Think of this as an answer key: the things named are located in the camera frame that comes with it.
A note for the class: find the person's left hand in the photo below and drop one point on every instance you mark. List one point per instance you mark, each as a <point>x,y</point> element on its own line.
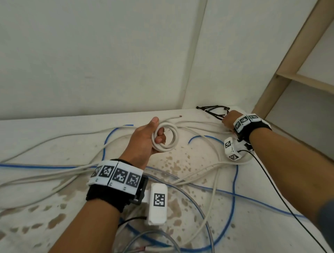
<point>138,146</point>

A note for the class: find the person's right hand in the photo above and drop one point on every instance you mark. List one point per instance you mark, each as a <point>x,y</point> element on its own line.
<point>231,121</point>

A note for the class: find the person's left forearm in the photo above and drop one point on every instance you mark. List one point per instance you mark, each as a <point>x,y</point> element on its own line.
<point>86,229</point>

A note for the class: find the person's right forearm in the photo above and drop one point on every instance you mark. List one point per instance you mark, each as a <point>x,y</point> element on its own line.
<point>292,166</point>

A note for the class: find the black right wristband with markers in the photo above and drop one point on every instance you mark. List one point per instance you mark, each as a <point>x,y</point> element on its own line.
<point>257,127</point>

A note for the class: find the black wristband with markers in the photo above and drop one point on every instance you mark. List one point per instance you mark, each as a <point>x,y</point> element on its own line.
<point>257,127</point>
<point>104,198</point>

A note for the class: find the black left wristband with markers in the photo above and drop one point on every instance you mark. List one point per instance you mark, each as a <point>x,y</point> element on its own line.
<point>104,198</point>

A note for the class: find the grey shirt sleeve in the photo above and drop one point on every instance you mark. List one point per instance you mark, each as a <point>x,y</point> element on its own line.
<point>326,224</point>

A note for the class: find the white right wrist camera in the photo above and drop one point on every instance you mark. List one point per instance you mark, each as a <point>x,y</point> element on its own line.
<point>231,151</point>

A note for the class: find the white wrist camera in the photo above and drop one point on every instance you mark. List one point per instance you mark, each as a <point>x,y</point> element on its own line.
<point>231,151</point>
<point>157,216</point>

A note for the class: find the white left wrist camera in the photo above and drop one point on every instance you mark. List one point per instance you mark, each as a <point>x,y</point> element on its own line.
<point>157,216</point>

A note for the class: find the wooden shelf frame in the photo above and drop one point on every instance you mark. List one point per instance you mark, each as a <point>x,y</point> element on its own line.
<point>287,60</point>

